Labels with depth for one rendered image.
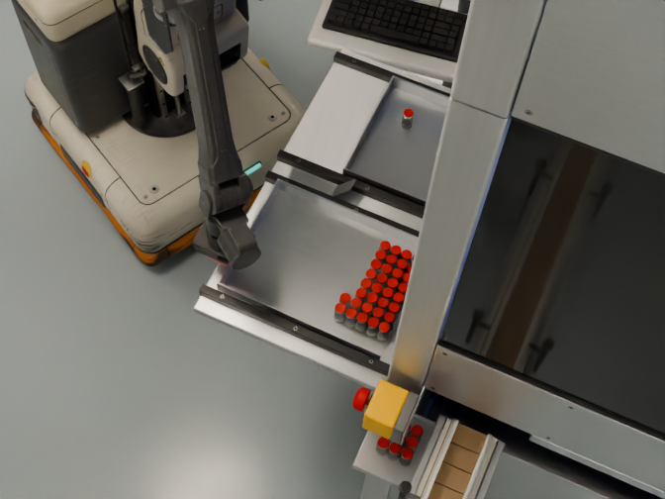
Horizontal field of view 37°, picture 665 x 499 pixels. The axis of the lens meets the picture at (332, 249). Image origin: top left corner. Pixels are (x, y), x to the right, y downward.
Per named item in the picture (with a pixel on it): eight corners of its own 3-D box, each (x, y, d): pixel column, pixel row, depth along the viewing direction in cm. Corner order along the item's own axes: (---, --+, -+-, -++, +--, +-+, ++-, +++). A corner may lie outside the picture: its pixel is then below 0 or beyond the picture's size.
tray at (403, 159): (539, 142, 210) (542, 132, 207) (497, 240, 198) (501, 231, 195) (391, 85, 215) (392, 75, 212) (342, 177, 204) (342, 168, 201)
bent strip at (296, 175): (354, 193, 202) (356, 178, 197) (348, 205, 201) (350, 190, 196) (292, 168, 205) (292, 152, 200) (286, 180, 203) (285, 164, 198)
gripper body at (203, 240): (240, 267, 183) (238, 249, 177) (192, 247, 185) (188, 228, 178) (256, 240, 186) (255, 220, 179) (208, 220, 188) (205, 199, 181)
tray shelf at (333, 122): (544, 129, 214) (546, 124, 212) (424, 412, 183) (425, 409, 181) (341, 52, 222) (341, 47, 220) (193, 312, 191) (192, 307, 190)
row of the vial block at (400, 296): (422, 266, 195) (425, 255, 191) (385, 344, 187) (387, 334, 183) (412, 262, 195) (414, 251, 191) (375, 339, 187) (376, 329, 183)
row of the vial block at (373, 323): (412, 262, 195) (414, 251, 191) (374, 339, 187) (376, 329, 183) (401, 257, 196) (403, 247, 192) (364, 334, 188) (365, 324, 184)
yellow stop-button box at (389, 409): (415, 408, 173) (420, 394, 167) (399, 445, 170) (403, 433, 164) (375, 391, 174) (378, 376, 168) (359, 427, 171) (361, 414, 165)
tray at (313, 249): (431, 251, 197) (433, 244, 194) (379, 362, 185) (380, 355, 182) (278, 187, 203) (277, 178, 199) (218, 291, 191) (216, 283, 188)
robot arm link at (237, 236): (245, 170, 172) (200, 186, 168) (277, 221, 167) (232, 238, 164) (237, 210, 182) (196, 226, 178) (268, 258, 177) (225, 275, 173)
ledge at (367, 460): (449, 436, 181) (451, 433, 180) (424, 500, 176) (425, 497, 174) (379, 405, 184) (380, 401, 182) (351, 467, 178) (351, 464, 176)
